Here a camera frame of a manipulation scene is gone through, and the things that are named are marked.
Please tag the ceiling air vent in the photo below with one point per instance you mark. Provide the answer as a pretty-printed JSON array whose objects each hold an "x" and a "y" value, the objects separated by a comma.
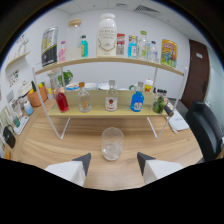
[{"x": 146, "y": 9}]

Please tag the clear drinking glass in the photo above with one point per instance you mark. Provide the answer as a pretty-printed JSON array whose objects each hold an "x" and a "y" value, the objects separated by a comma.
[{"x": 112, "y": 145}]

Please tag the clear bottle red fruit label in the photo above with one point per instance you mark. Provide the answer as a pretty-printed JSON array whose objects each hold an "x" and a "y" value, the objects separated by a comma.
[{"x": 111, "y": 100}]

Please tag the green potted plant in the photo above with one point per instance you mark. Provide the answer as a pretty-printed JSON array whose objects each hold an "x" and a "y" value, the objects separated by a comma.
[{"x": 66, "y": 77}]

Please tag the white kitchen scale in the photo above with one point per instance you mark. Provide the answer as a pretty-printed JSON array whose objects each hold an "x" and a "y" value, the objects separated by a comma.
[{"x": 21, "y": 126}]

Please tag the blue white cup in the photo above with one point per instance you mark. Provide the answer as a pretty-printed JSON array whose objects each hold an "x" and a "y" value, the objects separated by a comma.
[{"x": 28, "y": 109}]

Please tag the black kettle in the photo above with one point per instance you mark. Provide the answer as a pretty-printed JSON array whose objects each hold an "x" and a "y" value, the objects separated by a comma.
[{"x": 9, "y": 138}]

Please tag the white two-tier wooden shelf rack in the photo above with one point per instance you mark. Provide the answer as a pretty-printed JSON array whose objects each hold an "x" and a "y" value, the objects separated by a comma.
[{"x": 97, "y": 104}]

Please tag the gripper left finger white block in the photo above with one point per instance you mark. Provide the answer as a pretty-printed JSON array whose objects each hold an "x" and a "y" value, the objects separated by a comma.
[{"x": 71, "y": 170}]

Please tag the gripper right finger white block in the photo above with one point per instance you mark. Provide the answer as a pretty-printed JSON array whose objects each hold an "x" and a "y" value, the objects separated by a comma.
[{"x": 156, "y": 169}]

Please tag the white bowl blue rim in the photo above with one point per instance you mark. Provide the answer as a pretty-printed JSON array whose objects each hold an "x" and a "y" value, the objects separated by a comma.
[{"x": 72, "y": 87}]

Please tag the teal liquid bottle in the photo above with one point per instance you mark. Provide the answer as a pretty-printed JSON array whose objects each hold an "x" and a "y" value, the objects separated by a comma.
[{"x": 84, "y": 48}]

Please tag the blue liquid bottle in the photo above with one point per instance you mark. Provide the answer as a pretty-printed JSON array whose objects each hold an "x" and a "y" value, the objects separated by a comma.
[{"x": 137, "y": 101}]

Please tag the small red liquid bottle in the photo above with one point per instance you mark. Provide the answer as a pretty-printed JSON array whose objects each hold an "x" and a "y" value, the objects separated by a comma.
[{"x": 62, "y": 101}]

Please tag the clear bottle orange cap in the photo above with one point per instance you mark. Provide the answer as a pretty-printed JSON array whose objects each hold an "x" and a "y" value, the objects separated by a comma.
[{"x": 84, "y": 101}]

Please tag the large white bottle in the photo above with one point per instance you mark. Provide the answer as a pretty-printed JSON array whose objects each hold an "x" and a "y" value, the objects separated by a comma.
[{"x": 106, "y": 36}]

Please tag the pink bottle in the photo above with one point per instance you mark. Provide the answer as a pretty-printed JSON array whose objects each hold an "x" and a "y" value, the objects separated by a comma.
[{"x": 62, "y": 53}]

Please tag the green limes bunch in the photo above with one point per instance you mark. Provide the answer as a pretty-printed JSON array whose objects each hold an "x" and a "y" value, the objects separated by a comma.
[{"x": 158, "y": 106}]

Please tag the white lidded pot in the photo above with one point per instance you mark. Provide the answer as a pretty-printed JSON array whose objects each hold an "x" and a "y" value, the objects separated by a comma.
[{"x": 24, "y": 89}]

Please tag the black armchair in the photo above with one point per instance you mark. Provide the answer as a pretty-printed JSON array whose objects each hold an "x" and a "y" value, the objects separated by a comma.
[{"x": 203, "y": 130}]

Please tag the brown door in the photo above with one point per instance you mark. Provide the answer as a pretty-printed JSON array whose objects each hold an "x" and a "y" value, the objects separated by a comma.
[{"x": 196, "y": 73}]

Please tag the clear bottle green cap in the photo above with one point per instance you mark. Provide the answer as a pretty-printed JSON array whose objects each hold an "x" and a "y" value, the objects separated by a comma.
[{"x": 143, "y": 46}]

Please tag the white notebook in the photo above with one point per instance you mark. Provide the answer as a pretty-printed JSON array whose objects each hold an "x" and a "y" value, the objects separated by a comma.
[{"x": 178, "y": 122}]

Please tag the large black yellow can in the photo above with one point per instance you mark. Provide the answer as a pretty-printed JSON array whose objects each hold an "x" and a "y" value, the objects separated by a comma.
[{"x": 49, "y": 48}]

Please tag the glass jar cork lid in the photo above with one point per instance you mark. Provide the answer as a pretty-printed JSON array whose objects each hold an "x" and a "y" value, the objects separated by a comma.
[{"x": 73, "y": 43}]

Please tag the wooden wall shelf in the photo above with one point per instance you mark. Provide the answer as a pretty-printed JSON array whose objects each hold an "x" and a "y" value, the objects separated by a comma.
[{"x": 18, "y": 59}]

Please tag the small red white carton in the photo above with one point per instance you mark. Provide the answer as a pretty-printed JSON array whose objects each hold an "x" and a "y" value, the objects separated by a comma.
[{"x": 121, "y": 45}]

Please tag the orange basket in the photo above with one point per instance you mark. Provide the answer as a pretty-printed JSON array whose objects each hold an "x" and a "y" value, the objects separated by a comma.
[{"x": 37, "y": 98}]

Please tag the light blue labelled bottle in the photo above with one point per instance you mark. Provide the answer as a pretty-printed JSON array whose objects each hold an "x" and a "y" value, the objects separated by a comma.
[{"x": 132, "y": 48}]

